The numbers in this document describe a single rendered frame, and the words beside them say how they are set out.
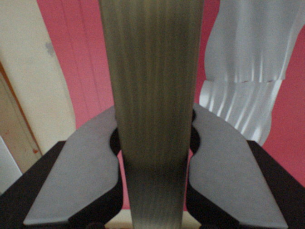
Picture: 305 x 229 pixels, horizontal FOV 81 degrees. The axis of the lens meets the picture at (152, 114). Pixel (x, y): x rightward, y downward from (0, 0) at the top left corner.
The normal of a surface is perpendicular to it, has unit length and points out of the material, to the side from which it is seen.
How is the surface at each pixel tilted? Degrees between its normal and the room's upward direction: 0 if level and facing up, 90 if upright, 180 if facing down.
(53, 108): 0
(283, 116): 0
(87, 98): 0
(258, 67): 34
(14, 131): 90
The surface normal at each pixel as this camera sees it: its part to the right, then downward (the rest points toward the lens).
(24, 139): 1.00, 0.00
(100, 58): -0.04, 0.51
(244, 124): -0.52, 0.39
